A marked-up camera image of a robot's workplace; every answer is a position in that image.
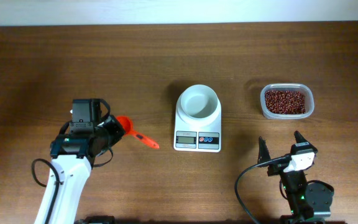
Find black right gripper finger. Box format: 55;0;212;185
257;136;271;167
294;131;309;146

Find red plastic measuring scoop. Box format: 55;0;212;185
116;116;160;149

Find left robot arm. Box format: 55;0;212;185
31;98;125;223

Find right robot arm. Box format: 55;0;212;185
257;131;334;223

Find white digital kitchen scale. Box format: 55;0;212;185
173;97;222;152

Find clear plastic bean container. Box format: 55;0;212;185
260;83;314;119

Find red beans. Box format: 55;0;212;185
265;90;306;114

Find white round bowl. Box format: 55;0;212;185
179;85;221;119

